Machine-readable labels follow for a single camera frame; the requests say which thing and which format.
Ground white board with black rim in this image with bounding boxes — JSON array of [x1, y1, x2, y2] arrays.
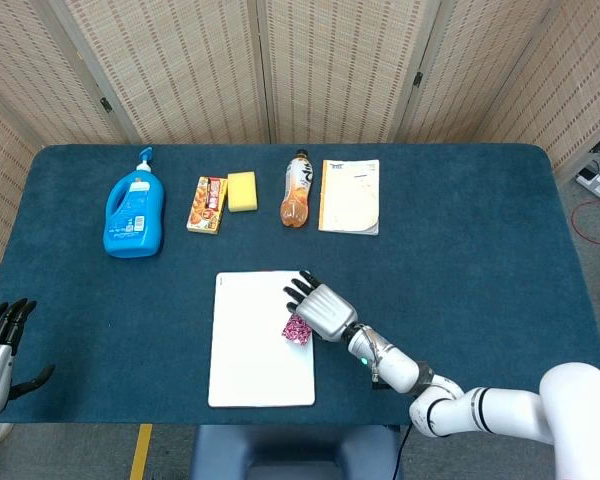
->
[[207, 271, 317, 409]]

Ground red cable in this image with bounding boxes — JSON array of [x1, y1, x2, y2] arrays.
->
[[571, 199, 600, 246]]

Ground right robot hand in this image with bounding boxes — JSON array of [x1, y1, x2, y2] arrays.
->
[[283, 269, 359, 344]]

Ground blue detergent pump bottle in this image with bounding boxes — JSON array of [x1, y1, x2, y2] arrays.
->
[[102, 146, 166, 259]]

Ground worn notebook with orange spine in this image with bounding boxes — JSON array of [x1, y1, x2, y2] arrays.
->
[[317, 159, 381, 237]]

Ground woven folding screen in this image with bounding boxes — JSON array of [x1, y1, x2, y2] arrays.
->
[[0, 0, 600, 274]]

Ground yellow sponge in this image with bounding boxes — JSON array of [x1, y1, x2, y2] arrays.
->
[[227, 171, 259, 213]]

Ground teal tablecloth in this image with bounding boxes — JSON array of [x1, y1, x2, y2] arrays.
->
[[0, 143, 600, 427]]

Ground pink patterned card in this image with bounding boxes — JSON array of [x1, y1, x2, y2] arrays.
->
[[281, 313, 313, 346]]

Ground yellow curry box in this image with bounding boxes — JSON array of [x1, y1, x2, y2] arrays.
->
[[186, 175, 229, 234]]

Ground orange drink bottle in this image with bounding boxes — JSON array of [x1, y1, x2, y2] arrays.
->
[[279, 149, 316, 230]]

